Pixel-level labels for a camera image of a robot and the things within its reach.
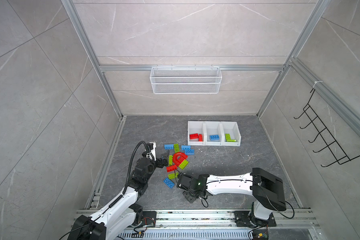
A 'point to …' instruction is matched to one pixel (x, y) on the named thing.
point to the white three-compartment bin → (213, 133)
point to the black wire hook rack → (327, 140)
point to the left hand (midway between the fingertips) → (160, 147)
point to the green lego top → (176, 148)
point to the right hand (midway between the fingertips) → (189, 193)
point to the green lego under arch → (183, 164)
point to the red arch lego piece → (178, 157)
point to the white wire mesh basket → (186, 80)
